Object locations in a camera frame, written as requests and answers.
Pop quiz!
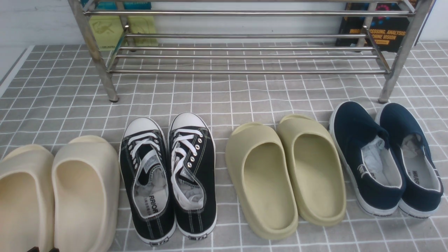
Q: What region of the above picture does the navy slip-on shoe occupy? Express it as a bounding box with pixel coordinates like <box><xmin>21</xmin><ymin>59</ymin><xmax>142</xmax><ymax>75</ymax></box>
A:
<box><xmin>329</xmin><ymin>101</ymin><xmax>405</xmax><ymax>217</ymax></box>
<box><xmin>375</xmin><ymin>103</ymin><xmax>444</xmax><ymax>219</ymax></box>

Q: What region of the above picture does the steel shoe rack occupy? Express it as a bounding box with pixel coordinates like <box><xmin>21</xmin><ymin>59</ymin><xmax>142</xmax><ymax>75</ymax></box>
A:
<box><xmin>68</xmin><ymin>0</ymin><xmax>435</xmax><ymax>104</ymax></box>

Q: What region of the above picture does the black canvas sneaker right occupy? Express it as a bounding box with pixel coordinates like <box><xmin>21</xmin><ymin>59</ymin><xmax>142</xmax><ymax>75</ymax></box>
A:
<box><xmin>168</xmin><ymin>113</ymin><xmax>217</xmax><ymax>240</ymax></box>

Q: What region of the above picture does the black canvas sneaker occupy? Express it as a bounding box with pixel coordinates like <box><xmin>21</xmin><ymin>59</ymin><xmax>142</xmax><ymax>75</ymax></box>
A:
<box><xmin>119</xmin><ymin>117</ymin><xmax>176</xmax><ymax>247</ymax></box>
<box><xmin>168</xmin><ymin>113</ymin><xmax>217</xmax><ymax>240</ymax></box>

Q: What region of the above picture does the olive slipper left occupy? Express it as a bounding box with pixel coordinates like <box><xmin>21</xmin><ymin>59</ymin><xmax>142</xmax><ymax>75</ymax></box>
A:
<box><xmin>225</xmin><ymin>122</ymin><xmax>298</xmax><ymax>240</ymax></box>

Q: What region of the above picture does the olive slipper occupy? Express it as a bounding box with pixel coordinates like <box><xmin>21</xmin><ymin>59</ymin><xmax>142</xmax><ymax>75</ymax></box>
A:
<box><xmin>225</xmin><ymin>122</ymin><xmax>298</xmax><ymax>240</ymax></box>
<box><xmin>276</xmin><ymin>114</ymin><xmax>346</xmax><ymax>226</ymax></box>

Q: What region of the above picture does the black canvas sneaker left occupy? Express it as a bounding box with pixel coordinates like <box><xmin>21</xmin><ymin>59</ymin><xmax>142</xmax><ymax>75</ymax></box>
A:
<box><xmin>119</xmin><ymin>117</ymin><xmax>176</xmax><ymax>247</ymax></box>

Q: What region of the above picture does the olive slipper right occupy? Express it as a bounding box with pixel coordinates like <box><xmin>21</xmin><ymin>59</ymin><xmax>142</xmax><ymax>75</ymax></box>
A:
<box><xmin>276</xmin><ymin>114</ymin><xmax>346</xmax><ymax>226</ymax></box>

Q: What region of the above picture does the cream slipper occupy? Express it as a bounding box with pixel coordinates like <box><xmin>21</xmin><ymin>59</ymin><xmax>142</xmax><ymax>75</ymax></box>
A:
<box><xmin>0</xmin><ymin>145</ymin><xmax>55</xmax><ymax>252</ymax></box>
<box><xmin>51</xmin><ymin>135</ymin><xmax>120</xmax><ymax>252</ymax></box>

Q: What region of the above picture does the grey checked floor mat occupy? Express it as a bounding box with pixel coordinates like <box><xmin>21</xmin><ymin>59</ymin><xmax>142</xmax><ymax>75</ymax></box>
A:
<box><xmin>0</xmin><ymin>44</ymin><xmax>447</xmax><ymax>252</ymax></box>

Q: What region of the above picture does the black image processing book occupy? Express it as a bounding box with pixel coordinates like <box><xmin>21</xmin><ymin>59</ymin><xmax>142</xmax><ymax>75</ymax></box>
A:
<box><xmin>335</xmin><ymin>3</ymin><xmax>410</xmax><ymax>53</ymax></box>

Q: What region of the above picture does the cream slipper far left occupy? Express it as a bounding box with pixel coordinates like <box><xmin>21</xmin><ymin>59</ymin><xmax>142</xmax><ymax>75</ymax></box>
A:
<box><xmin>0</xmin><ymin>145</ymin><xmax>55</xmax><ymax>252</ymax></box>

